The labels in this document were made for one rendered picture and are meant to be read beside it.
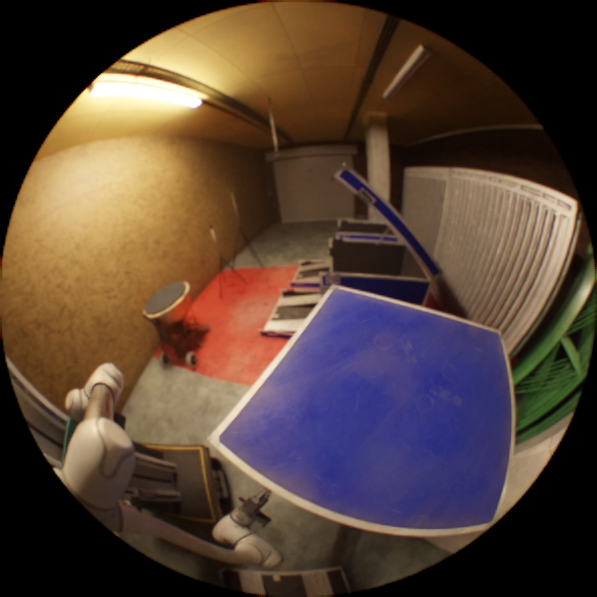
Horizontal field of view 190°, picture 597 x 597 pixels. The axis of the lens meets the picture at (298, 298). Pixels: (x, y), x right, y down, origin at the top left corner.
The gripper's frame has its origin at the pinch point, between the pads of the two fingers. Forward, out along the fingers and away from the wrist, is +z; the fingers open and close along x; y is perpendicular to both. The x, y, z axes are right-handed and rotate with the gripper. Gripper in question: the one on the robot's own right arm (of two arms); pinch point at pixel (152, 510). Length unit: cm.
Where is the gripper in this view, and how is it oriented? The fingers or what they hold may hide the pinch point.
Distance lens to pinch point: 100.1
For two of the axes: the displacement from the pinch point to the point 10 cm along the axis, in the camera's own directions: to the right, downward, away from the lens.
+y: -9.5, 2.7, -1.7
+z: 1.1, 7.9, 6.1
